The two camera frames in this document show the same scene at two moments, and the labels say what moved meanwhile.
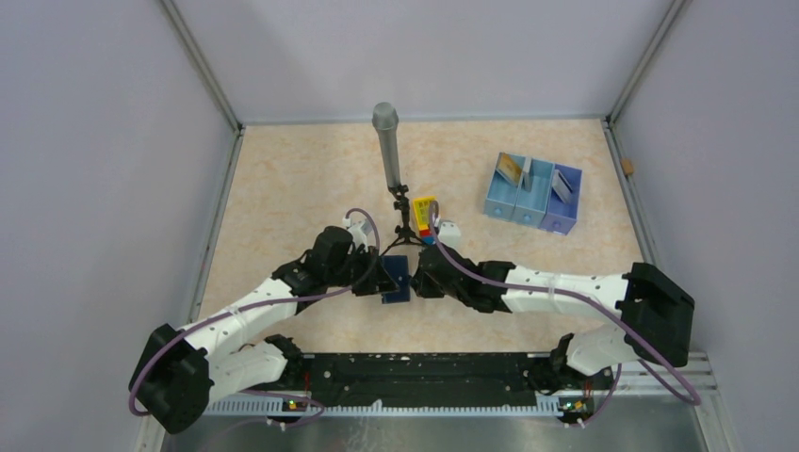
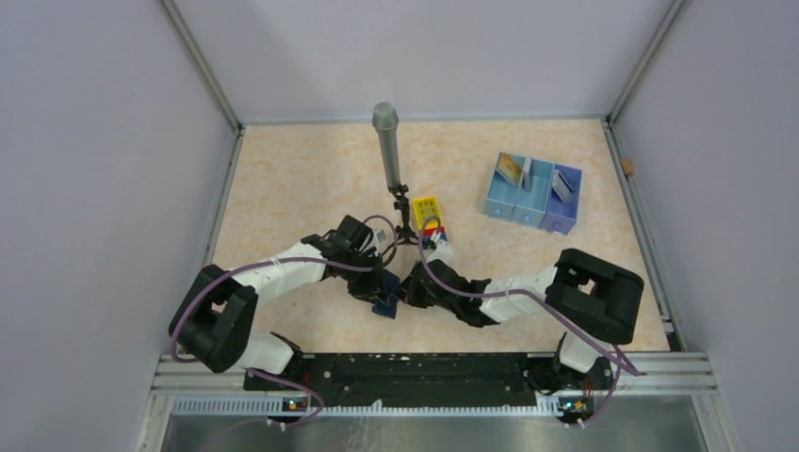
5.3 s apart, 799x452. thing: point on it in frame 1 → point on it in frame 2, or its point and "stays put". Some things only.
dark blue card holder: [398, 267] → [388, 308]
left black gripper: [377, 279] stays put
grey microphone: [385, 120] stays put
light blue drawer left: [501, 196] stays put
